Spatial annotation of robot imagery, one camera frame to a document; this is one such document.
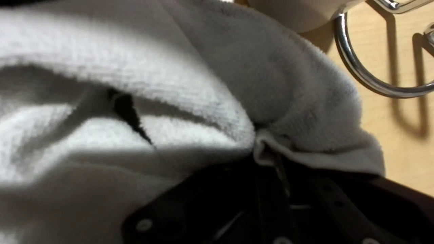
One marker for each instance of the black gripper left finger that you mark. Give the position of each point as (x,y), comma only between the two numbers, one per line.
(212,207)

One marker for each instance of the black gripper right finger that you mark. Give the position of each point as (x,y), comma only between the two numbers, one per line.
(361,211)

